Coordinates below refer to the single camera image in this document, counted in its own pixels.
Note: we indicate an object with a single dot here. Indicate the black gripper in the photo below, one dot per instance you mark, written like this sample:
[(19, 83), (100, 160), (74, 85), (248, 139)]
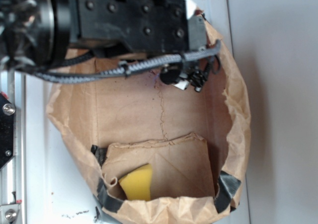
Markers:
[(130, 26)]

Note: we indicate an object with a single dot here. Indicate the brown paper bag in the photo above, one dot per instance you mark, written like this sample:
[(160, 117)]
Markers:
[(113, 126)]

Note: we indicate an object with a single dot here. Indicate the yellow sponge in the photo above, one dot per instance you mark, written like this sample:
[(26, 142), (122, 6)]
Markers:
[(137, 183)]

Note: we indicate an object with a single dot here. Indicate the black tape strip right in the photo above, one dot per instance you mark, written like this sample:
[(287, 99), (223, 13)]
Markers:
[(228, 187)]

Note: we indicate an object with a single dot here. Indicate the black tape strip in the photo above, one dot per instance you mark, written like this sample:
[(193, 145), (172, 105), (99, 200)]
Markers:
[(107, 201), (228, 187)]

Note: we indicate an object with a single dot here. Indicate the black tape strip left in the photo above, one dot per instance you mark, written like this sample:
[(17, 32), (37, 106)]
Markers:
[(107, 201)]

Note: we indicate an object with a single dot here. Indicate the white plastic tray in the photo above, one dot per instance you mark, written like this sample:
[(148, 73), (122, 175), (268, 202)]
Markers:
[(55, 190)]

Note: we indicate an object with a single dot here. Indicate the black metal bracket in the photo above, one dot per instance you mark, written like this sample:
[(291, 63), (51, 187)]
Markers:
[(7, 127)]

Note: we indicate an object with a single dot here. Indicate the aluminium frame rail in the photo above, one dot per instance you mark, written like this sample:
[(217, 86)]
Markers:
[(12, 177)]

